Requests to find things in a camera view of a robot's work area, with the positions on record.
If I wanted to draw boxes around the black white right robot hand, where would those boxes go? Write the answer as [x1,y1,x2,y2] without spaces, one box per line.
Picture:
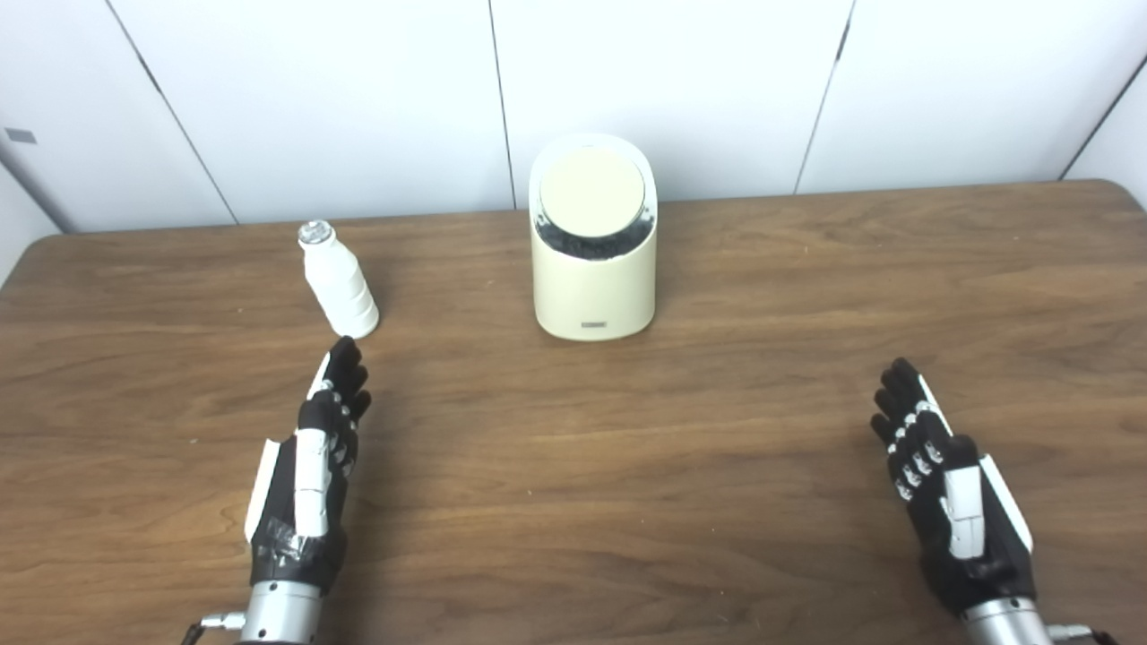
[871,357,1038,619]

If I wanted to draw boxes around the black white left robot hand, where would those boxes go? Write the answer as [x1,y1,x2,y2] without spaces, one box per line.
[244,336,373,599]

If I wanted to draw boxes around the small white plastic bottle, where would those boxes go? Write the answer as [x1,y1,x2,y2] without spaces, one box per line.
[298,220,380,340]

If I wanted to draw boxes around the round cream bin lid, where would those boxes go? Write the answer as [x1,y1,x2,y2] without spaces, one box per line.
[539,148,646,239]

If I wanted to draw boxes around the cream-colored bin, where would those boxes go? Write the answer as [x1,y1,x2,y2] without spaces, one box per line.
[528,133,659,342]

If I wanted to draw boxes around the black bin liner bag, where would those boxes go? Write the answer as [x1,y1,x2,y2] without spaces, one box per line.
[535,211,652,262]

